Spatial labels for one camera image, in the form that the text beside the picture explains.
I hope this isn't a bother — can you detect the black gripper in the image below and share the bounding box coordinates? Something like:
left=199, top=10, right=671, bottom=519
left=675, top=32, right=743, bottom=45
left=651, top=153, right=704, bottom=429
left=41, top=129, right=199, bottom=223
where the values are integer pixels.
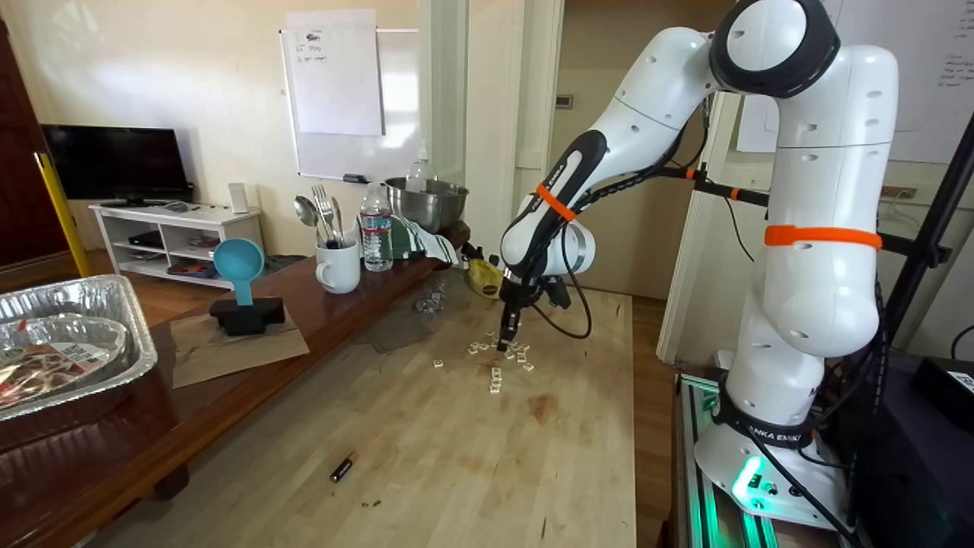
left=496, top=275, right=541, bottom=354

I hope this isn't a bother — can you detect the yellow banana-shaped object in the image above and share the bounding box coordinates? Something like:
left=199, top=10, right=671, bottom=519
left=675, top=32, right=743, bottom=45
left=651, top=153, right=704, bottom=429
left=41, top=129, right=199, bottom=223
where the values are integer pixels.
left=466, top=256, right=510, bottom=304

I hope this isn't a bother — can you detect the crumpled clear plastic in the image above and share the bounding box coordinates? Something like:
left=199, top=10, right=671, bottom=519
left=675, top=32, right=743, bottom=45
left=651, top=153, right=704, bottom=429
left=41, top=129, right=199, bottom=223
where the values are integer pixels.
left=408, top=283, right=458, bottom=318

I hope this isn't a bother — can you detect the green striped white towel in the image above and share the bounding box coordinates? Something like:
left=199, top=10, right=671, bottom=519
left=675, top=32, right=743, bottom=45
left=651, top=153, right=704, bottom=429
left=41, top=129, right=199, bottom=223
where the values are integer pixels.
left=391, top=213, right=466, bottom=272

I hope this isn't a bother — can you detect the stainless steel mixing bowl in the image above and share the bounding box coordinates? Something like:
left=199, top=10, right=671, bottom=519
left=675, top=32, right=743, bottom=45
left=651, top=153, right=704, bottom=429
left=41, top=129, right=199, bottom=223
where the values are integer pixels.
left=403, top=178, right=472, bottom=234

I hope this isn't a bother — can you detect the clear plastic water bottle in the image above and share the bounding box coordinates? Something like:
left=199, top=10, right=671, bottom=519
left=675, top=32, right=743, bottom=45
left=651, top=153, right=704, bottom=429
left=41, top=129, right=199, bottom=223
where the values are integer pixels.
left=357, top=186, right=395, bottom=275

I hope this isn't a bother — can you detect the clear pump soap dispenser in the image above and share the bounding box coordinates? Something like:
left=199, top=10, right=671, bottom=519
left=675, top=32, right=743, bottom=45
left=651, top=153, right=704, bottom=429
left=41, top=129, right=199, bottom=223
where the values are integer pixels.
left=405, top=156, right=435, bottom=194

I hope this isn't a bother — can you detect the white ceramic mug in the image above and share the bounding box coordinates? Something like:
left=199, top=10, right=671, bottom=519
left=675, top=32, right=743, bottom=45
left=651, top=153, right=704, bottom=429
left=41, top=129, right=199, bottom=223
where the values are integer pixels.
left=315, top=238, right=366, bottom=299

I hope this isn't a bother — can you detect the metal fork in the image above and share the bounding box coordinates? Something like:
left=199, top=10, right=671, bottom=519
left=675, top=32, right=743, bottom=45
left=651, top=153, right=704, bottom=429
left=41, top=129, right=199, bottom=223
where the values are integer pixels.
left=321, top=186, right=347, bottom=245

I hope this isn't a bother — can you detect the metal spoon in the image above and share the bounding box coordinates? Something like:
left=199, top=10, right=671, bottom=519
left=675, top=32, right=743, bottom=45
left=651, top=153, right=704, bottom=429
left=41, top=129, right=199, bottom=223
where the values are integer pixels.
left=292, top=193, right=331, bottom=251

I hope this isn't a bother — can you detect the white whiteboard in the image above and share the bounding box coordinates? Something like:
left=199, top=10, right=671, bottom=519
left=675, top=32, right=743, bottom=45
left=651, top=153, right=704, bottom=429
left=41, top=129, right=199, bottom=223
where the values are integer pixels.
left=277, top=10, right=426, bottom=186

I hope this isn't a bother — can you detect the black funnel base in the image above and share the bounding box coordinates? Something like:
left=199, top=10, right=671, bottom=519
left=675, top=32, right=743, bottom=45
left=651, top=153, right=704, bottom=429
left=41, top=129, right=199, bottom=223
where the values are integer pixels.
left=208, top=296, right=290, bottom=339

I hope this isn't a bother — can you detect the white flip chart paper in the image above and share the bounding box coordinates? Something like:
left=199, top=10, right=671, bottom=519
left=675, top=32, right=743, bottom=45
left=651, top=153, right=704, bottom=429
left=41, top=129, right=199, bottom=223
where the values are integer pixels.
left=284, top=10, right=386, bottom=139

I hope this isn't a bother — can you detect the brown paper mat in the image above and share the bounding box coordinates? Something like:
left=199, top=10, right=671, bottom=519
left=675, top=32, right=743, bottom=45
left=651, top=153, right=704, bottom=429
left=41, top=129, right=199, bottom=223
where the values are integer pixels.
left=166, top=301, right=315, bottom=393

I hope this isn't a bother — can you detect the beige door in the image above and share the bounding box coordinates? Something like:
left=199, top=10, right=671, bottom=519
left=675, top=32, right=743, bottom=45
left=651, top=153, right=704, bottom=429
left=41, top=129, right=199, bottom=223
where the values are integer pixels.
left=537, top=0, right=736, bottom=304

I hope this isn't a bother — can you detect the white shelf unit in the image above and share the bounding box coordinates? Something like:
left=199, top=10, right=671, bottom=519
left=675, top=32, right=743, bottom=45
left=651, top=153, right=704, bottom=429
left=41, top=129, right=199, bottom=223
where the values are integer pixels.
left=89, top=200, right=267, bottom=291

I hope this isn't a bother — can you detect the large aluminium foil tray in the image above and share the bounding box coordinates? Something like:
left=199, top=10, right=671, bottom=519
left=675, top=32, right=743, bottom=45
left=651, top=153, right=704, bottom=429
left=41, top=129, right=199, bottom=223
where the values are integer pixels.
left=0, top=272, right=161, bottom=425

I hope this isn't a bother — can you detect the black flat television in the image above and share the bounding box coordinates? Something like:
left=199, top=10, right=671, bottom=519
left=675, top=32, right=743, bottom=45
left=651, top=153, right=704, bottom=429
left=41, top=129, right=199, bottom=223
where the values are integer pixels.
left=41, top=122, right=199, bottom=208

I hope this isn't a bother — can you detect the dark wooden table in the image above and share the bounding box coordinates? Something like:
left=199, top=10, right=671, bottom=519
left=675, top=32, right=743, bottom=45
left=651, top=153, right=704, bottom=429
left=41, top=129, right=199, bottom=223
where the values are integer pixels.
left=0, top=217, right=482, bottom=548

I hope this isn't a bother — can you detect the black controller box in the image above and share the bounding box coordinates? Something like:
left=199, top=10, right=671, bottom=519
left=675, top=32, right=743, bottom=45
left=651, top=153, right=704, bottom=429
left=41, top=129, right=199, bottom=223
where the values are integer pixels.
left=849, top=347, right=974, bottom=548

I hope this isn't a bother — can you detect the black tripod stand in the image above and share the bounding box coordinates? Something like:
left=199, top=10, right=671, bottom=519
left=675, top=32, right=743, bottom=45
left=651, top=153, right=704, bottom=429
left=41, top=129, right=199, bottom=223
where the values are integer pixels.
left=876, top=108, right=974, bottom=344

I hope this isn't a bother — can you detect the small aluminium foil tray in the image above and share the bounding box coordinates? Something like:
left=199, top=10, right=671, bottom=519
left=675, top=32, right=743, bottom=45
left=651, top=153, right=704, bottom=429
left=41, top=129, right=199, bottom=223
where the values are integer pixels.
left=0, top=310, right=133, bottom=412

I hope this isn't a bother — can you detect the yellow stick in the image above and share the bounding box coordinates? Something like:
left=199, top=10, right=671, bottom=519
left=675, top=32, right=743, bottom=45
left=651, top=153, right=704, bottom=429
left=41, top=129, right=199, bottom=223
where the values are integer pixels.
left=31, top=149, right=94, bottom=280

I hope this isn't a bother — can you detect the dark brown cabinet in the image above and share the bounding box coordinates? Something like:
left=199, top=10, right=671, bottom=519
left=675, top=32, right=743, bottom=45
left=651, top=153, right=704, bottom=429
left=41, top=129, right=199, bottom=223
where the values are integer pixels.
left=0, top=17, right=69, bottom=269

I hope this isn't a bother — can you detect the orange velcro strap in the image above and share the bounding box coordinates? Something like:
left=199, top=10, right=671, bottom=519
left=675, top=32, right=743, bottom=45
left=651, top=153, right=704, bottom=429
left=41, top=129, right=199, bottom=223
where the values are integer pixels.
left=534, top=178, right=582, bottom=224

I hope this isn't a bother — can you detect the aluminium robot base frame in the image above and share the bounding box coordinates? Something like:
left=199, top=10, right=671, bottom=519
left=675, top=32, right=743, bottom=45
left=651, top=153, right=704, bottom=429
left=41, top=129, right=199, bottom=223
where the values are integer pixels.
left=673, top=367, right=866, bottom=548

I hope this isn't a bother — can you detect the black camera mount rod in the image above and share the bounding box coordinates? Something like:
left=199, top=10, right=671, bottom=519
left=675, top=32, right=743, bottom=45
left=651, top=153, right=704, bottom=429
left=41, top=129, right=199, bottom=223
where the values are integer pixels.
left=664, top=165, right=775, bottom=209

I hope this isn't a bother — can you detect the black base cable bundle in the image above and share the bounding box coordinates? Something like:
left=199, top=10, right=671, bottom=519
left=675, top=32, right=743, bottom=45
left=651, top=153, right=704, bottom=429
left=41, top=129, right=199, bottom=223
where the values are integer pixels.
left=714, top=390, right=866, bottom=542

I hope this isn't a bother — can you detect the handwritten white wall paper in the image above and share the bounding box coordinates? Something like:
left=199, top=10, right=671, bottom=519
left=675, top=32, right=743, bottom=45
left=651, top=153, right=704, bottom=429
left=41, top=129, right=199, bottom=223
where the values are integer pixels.
left=730, top=0, right=974, bottom=165

